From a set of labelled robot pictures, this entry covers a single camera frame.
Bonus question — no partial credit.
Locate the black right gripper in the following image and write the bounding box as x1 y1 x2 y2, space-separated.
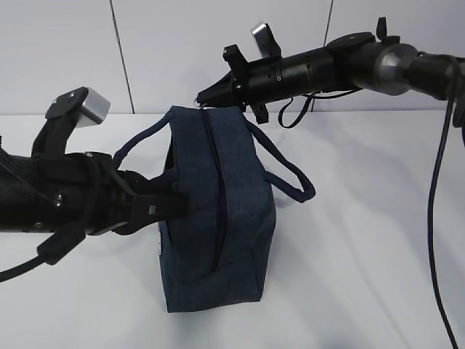
196 44 269 124

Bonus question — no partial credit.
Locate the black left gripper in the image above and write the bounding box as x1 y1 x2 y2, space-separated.
50 153 188 236

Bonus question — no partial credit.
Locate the dark blue insulated lunch bag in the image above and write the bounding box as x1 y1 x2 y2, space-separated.
113 106 315 313

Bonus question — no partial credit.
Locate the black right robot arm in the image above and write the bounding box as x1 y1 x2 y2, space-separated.
196 17 464 128

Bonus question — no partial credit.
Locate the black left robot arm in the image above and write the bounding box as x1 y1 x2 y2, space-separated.
1 136 189 236

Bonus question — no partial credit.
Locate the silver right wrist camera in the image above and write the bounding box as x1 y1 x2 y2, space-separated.
251 22 282 58

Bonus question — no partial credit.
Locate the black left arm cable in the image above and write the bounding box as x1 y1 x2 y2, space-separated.
0 221 86 284

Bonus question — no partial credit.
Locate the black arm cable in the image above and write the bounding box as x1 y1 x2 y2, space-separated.
0 221 86 284
427 54 465 349

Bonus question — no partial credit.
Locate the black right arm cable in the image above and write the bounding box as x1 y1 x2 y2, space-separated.
427 54 465 349

